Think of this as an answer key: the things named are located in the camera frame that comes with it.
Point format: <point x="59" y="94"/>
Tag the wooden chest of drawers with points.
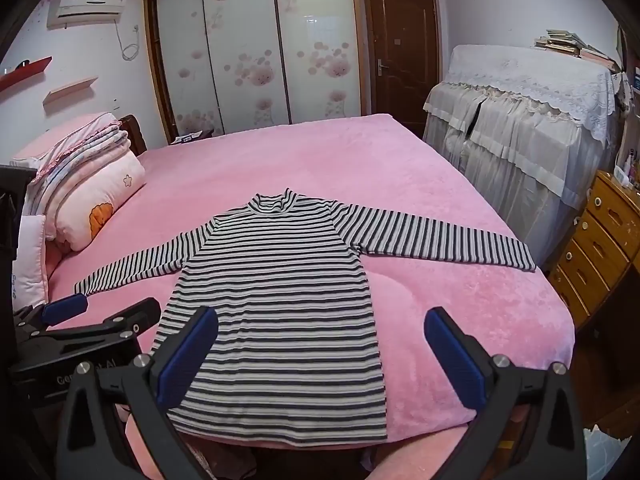
<point x="600" y="240"/>

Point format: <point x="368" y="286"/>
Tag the dark wooden headboard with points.
<point x="135" y="135"/>

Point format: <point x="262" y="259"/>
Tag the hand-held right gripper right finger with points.
<point x="455" y="360"/>

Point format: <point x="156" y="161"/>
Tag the floral sliding door wardrobe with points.
<point x="240" y="60"/>

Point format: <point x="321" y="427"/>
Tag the folded pink striped quilts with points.
<point x="85" y="135"/>

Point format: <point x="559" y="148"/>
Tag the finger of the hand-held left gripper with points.
<point x="65" y="308"/>
<point x="125" y="317"/>

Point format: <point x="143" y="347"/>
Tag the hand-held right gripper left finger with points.
<point x="185" y="360"/>

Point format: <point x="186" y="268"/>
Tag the white lace cover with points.
<point x="525" y="72"/>

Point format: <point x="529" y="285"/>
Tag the pink bed blanket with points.
<point x="400" y="185"/>

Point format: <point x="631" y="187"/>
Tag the pink padded cushion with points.
<point x="30" y="260"/>

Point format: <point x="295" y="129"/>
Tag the red wall shelf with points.
<point x="30" y="69"/>

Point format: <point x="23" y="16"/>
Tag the stack of books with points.
<point x="560" y="42"/>

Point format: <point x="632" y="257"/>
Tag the striped turtleneck shirt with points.
<point x="280" y="310"/>

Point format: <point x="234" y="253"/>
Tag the pale wooden wall shelf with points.
<point x="70" y="89"/>

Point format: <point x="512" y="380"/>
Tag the brown wooden door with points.
<point x="405" y="60"/>

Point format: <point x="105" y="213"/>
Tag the white air conditioner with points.
<point x="85" y="5"/>

